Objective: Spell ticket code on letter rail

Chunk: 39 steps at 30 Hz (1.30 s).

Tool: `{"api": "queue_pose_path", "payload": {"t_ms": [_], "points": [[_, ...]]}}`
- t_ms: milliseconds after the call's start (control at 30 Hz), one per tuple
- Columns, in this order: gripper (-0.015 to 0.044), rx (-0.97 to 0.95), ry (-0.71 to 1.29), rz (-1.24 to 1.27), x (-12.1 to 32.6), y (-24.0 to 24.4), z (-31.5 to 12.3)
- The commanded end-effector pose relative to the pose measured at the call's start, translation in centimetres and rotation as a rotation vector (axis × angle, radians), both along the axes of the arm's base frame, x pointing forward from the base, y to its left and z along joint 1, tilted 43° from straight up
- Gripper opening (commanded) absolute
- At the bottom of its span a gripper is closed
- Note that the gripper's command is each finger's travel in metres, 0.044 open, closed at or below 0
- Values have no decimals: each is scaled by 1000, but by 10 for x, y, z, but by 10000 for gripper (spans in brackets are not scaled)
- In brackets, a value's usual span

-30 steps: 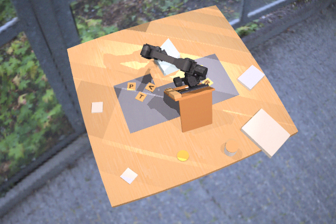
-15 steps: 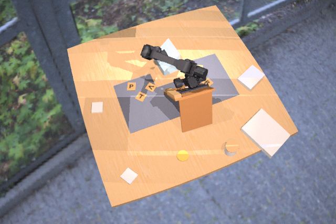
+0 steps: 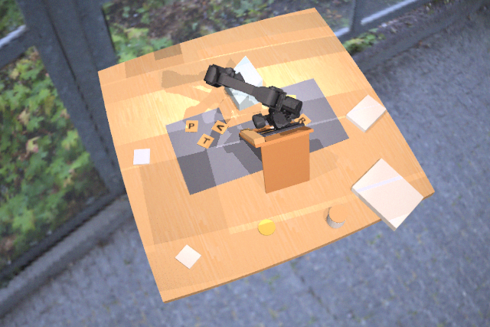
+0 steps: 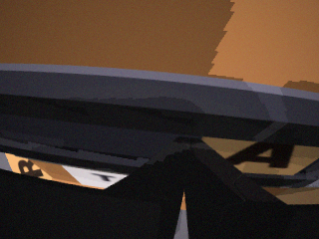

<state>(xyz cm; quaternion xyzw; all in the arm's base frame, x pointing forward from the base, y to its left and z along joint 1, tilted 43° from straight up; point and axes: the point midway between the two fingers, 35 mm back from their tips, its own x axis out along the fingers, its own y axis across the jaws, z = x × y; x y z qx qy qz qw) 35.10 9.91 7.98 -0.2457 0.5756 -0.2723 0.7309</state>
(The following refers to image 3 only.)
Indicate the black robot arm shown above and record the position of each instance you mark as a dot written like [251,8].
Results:
[272,97]

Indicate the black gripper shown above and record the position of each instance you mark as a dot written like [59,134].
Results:
[259,119]

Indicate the grey cylindrical container with wooden lid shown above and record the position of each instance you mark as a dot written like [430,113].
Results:
[337,216]

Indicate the yellow flat disc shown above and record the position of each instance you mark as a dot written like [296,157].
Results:
[266,227]

